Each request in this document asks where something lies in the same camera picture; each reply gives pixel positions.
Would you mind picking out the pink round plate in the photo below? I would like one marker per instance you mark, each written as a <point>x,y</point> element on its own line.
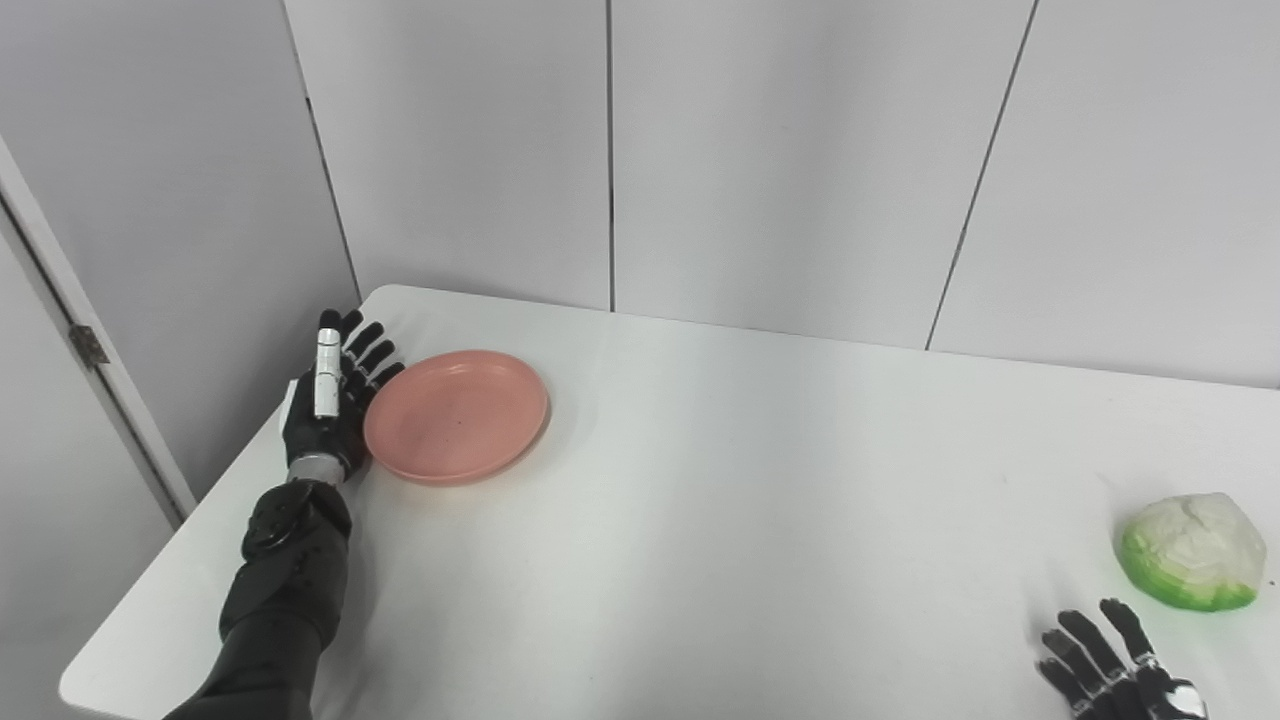
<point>455,415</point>

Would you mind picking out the green white toy cabbage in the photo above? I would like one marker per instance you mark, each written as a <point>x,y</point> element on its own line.
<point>1190,550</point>

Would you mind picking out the grey wall panel hinge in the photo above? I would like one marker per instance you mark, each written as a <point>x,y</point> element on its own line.
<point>88,346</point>

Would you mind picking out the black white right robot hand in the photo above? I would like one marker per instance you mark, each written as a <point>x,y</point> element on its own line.
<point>1130,695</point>

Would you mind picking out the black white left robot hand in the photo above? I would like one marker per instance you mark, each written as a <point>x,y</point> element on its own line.
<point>320,435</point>

